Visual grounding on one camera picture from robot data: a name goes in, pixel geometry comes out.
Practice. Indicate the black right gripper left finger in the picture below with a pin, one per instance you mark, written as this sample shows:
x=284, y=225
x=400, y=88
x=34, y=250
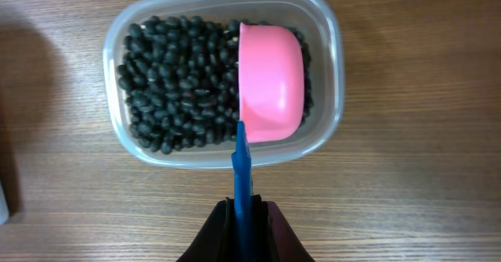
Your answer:
x=214, y=241

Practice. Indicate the black beans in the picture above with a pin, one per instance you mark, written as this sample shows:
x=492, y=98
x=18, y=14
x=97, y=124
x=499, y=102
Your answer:
x=180, y=77

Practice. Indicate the white digital kitchen scale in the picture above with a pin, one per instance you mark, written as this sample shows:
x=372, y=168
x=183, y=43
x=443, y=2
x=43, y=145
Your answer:
x=4, y=210

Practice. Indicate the clear plastic container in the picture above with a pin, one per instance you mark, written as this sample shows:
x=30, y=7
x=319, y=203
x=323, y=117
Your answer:
x=313, y=18

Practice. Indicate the pink scoop blue handle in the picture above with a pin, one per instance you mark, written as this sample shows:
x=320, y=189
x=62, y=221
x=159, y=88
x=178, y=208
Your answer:
x=271, y=87

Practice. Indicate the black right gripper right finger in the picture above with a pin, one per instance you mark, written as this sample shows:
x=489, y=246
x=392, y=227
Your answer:
x=274, y=238

